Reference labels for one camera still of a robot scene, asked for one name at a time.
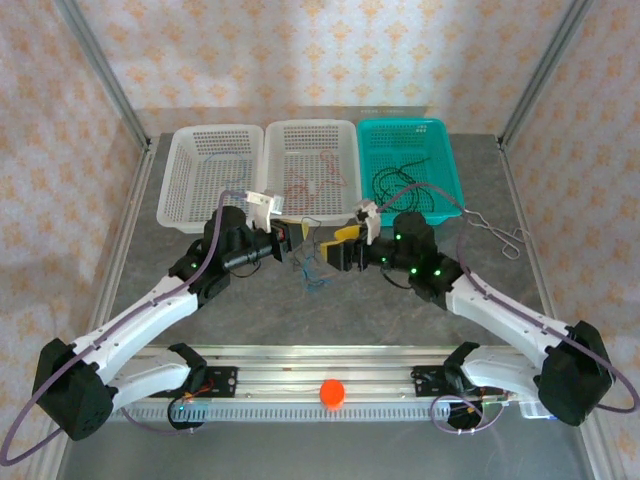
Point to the white perforated plastic basket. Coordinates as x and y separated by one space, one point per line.
200 200
300 140

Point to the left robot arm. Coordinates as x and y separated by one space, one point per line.
140 320

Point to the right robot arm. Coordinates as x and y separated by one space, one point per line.
500 315

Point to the teal perforated plastic basket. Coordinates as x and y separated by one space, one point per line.
440 150

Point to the orange round puck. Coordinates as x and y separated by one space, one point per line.
332 392

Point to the aluminium side rail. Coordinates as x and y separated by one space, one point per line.
537 270
131 215

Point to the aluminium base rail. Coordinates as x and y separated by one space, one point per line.
300 372

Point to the aluminium frame post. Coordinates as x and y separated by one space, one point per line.
108 75
542 75

